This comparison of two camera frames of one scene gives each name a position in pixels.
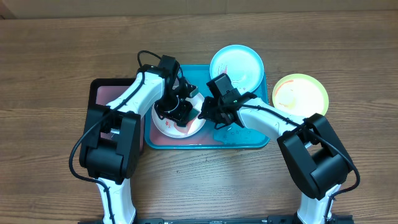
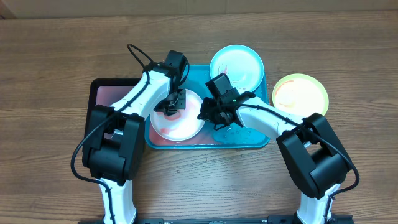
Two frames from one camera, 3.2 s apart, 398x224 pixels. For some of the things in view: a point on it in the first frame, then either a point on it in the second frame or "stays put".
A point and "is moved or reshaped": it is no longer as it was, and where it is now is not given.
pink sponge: x=184 y=129 is moved or reshaped
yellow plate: x=300 y=95 stays put
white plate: x=168 y=127 stays put
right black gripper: x=213 y=115 stays put
